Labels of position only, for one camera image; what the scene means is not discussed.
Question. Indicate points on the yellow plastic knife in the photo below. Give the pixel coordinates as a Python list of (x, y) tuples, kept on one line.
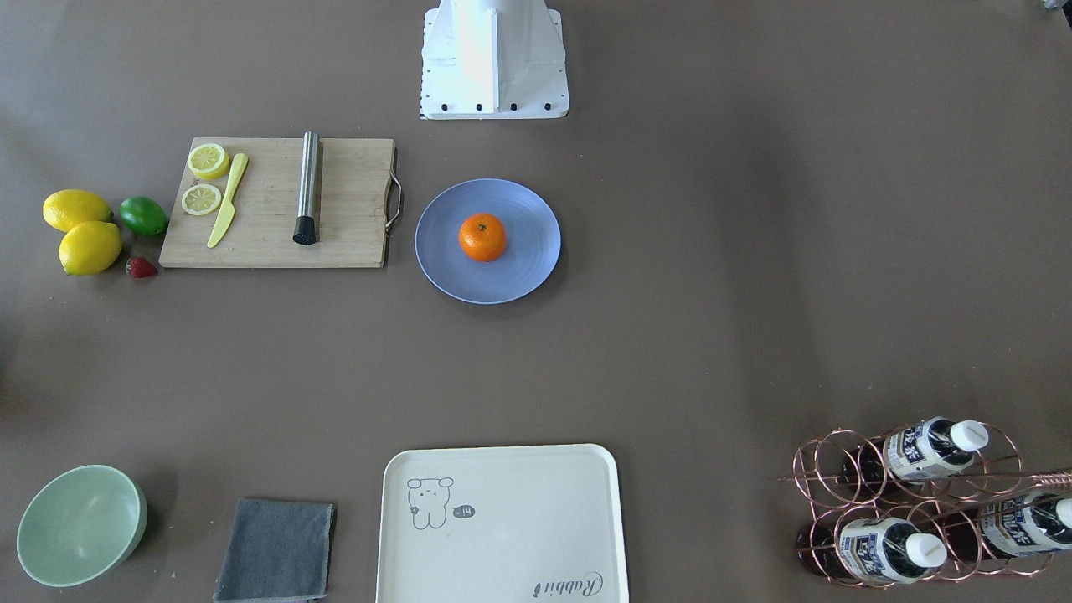
[(227, 210)]

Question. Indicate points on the red strawberry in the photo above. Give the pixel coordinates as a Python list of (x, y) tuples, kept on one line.
[(138, 267)]

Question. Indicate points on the lemon slice upper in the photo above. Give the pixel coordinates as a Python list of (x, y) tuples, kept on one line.
[(201, 199)]

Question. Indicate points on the blue plate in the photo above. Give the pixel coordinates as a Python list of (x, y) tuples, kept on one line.
[(533, 241)]

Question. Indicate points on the lemon half lower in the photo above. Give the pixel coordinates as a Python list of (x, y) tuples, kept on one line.
[(208, 161)]

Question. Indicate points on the copper wire bottle rack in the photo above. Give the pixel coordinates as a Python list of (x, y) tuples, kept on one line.
[(997, 473)]

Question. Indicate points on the steel muddler black tip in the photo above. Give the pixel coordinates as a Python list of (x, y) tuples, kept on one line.
[(305, 231)]

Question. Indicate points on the cream rabbit tray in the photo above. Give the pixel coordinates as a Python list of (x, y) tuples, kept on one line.
[(502, 524)]

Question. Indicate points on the grey folded cloth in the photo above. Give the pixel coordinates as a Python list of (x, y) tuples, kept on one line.
[(278, 551)]

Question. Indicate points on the green bowl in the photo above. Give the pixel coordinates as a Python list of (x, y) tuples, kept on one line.
[(80, 526)]

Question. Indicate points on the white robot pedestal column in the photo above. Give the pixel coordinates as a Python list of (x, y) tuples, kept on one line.
[(493, 60)]

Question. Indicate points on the wooden cutting board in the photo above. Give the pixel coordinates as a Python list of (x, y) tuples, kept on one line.
[(356, 202)]

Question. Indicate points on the green lime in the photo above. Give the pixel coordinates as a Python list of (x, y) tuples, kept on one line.
[(143, 216)]

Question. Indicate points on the yellow lemon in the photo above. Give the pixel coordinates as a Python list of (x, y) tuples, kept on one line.
[(65, 209), (90, 247)]

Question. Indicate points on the tea bottle front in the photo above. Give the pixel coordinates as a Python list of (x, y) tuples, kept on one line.
[(911, 457)]

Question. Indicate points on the orange fruit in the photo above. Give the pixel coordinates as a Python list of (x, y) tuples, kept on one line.
[(483, 238)]

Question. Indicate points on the tea bottle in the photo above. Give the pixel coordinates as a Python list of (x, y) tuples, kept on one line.
[(1027, 525), (874, 552), (911, 457)]

